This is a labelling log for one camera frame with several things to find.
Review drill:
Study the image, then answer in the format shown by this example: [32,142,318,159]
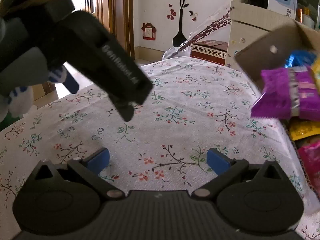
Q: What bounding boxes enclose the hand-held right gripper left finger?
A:
[32,147,125,200]

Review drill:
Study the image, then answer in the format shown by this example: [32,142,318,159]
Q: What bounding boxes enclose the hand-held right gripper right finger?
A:
[191,148,288,198]

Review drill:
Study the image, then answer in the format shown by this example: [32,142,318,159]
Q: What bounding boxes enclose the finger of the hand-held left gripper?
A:
[109,94,137,122]
[61,69,80,94]

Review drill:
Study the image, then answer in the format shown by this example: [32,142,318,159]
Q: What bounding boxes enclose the purple snack packet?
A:
[251,66,320,120]

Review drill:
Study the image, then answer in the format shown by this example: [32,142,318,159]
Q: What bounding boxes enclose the pink snack packet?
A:
[297,140,320,193]

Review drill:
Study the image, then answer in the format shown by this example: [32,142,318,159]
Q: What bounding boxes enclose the brown cardboard box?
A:
[234,20,320,215]

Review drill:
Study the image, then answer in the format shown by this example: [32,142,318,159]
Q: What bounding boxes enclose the shiny blue snack packet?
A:
[284,50,318,68]

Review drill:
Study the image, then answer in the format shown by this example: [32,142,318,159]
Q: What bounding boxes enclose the person's left hand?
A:
[0,67,67,122]

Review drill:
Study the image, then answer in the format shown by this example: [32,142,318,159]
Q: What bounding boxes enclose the wooden door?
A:
[72,0,135,58]

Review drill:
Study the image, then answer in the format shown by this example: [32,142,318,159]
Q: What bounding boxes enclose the white floral tablecloth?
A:
[0,56,320,240]

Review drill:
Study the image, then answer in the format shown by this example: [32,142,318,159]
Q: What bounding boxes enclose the red house socket sticker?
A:
[141,22,157,40]

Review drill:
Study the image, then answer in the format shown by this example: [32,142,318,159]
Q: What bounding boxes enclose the golden snack packet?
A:
[289,119,320,142]

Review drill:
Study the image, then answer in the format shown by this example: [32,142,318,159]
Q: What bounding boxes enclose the red patterned box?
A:
[190,40,229,60]

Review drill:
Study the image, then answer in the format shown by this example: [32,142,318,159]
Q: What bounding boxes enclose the clear plastic bag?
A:
[162,7,233,60]

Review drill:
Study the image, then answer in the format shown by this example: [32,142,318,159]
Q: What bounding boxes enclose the yellow snack packet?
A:
[310,56,320,90]

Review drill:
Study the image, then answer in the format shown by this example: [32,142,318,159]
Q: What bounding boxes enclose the cream cabinet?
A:
[225,1,320,68]

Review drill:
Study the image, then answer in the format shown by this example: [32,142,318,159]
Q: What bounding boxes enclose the white cylinder container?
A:
[301,14,314,28]

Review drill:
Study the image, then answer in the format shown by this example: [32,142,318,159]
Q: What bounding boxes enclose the black vase wall sticker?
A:
[166,0,198,47]

